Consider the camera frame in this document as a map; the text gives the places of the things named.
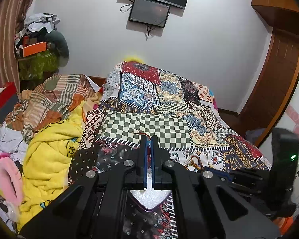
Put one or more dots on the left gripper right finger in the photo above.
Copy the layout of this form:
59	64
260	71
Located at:
161	179

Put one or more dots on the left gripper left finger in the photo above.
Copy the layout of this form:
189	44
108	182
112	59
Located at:
141	164

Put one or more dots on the purple heart-shaped jewelry box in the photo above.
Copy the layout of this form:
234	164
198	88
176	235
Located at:
149	200

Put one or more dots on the colourful patchwork bedspread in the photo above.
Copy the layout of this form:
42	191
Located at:
138	100

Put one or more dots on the yellow fleece blanket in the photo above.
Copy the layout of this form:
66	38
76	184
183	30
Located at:
46	164

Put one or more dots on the wooden door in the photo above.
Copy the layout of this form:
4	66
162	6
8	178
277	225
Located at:
273	87

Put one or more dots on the striped orange quilt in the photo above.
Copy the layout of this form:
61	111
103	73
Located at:
50	102

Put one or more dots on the pink plush item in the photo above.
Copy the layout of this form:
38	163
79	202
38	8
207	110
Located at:
11	182

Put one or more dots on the green patterned covered stand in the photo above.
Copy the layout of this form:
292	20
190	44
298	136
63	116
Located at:
35	66

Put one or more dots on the red and white box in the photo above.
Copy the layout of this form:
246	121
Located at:
8	98

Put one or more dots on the orange shoe box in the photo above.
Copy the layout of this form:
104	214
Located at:
32	49

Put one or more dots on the pile of grey clothes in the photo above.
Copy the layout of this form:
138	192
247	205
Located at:
38	28

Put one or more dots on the wooden overhead cabinet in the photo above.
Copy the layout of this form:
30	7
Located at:
282	14

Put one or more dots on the small wall monitor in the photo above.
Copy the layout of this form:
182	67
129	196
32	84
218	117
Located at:
149	13

